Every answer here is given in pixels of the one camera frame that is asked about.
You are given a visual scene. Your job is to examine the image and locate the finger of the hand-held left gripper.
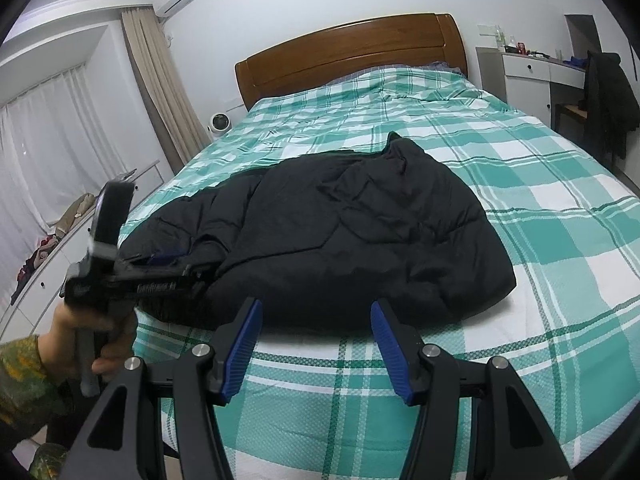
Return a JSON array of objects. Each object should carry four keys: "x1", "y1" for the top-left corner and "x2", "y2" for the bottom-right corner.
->
[
  {"x1": 117, "y1": 252, "x2": 201, "y2": 282},
  {"x1": 120, "y1": 279, "x2": 208, "y2": 312}
]

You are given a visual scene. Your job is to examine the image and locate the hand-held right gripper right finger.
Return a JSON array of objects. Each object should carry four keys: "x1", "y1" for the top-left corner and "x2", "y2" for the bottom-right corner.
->
[{"x1": 370, "y1": 299, "x2": 573, "y2": 480}]

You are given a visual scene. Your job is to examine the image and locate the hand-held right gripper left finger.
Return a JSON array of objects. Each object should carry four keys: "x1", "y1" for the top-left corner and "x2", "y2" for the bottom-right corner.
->
[{"x1": 65, "y1": 297, "x2": 263, "y2": 480}]

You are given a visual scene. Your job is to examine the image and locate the black padded jacket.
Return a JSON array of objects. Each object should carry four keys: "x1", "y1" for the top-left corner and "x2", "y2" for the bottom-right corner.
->
[{"x1": 117, "y1": 131, "x2": 518, "y2": 333}]

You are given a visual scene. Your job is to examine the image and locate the person's left forearm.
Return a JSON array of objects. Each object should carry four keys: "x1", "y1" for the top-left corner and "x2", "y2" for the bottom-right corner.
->
[{"x1": 0, "y1": 335, "x2": 76, "y2": 441}]

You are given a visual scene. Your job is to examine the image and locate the red and dark clothes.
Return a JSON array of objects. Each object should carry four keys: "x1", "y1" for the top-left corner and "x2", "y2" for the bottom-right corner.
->
[{"x1": 10, "y1": 234, "x2": 62, "y2": 306}]

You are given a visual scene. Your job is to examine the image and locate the person's left hand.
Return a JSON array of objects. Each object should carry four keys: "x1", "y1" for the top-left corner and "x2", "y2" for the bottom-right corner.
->
[{"x1": 47, "y1": 304, "x2": 136, "y2": 383}]

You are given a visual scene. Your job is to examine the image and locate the beige garment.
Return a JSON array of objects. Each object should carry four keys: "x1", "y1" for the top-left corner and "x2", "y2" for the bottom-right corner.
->
[{"x1": 47, "y1": 192, "x2": 98, "y2": 238}]

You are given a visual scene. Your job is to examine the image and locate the white low cabinet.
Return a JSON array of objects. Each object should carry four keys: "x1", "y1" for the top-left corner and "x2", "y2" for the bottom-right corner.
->
[{"x1": 0, "y1": 160, "x2": 163, "y2": 331}]

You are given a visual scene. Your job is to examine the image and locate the white sheer curtain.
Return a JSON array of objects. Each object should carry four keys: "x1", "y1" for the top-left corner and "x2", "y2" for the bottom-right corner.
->
[{"x1": 0, "y1": 62, "x2": 161, "y2": 241}]

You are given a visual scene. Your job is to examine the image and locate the beige curtain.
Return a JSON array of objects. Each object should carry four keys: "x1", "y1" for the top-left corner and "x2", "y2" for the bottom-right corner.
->
[{"x1": 121, "y1": 7, "x2": 211, "y2": 176}]

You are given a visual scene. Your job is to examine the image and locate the bed with green plaid sheet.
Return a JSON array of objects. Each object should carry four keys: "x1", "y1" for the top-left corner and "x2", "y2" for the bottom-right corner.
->
[{"x1": 117, "y1": 62, "x2": 640, "y2": 480}]

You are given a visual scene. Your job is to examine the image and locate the person's camouflage clothing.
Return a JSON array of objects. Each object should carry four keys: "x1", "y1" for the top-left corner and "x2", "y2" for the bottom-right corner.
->
[{"x1": 25, "y1": 442, "x2": 69, "y2": 480}]

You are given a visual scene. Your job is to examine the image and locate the wooden headboard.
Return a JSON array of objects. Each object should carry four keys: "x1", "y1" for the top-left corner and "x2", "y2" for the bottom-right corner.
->
[{"x1": 235, "y1": 12, "x2": 468, "y2": 111}]

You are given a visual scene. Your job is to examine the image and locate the wooden chair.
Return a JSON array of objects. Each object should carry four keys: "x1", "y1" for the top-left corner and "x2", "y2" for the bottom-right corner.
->
[{"x1": 555, "y1": 102, "x2": 591, "y2": 138}]

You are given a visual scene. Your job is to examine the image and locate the white desk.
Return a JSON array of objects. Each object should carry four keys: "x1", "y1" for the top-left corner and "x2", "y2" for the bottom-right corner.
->
[{"x1": 475, "y1": 46, "x2": 588, "y2": 133}]

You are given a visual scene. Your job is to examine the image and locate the black coat on chair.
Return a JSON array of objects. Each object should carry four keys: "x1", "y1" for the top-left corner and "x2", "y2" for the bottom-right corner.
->
[{"x1": 582, "y1": 51, "x2": 640, "y2": 161}]

